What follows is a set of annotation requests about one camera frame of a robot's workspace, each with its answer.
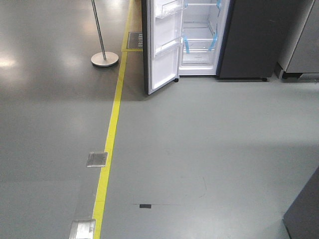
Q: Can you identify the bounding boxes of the fridge door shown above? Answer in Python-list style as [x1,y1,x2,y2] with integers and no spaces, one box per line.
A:
[142,0,187,95]

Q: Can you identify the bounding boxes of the dark grey fridge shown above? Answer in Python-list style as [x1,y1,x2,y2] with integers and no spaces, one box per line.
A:
[179,0,298,79]

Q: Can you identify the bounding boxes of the grey cabinet beside fridge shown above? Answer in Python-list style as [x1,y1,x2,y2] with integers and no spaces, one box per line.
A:
[275,0,319,81]

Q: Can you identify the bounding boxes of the metal floor socket plate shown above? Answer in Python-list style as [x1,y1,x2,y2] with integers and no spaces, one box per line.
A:
[86,152,108,168]
[69,219,96,239]

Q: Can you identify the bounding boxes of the clear middle door bin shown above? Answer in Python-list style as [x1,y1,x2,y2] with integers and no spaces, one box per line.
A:
[155,36,183,55]

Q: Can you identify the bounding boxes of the clear door bin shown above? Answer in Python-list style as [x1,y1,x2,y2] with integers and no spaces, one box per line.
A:
[155,36,183,55]
[155,0,185,18]

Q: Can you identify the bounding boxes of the metal floor stand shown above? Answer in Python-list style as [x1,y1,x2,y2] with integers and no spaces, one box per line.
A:
[91,0,119,67]

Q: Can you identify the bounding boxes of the blue tape strip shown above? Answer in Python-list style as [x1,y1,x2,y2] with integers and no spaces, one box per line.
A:
[216,0,221,11]
[183,35,190,54]
[209,31,218,51]

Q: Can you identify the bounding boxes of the clear upper door bin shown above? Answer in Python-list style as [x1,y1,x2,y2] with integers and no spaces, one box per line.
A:
[155,0,185,18]

